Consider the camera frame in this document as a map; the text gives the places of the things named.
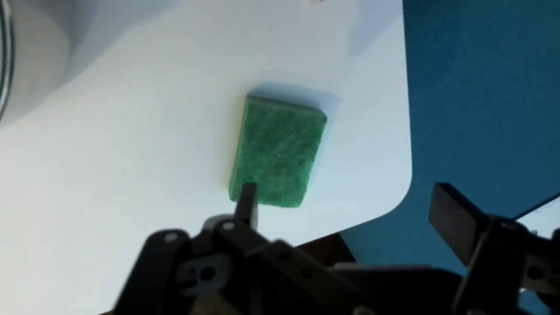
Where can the green sponge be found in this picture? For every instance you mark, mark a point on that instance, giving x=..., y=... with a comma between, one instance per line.
x=281, y=146

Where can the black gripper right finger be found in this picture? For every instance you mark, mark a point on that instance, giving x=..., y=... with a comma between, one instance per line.
x=458, y=220

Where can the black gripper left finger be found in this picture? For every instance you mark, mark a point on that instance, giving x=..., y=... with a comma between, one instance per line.
x=248, y=204

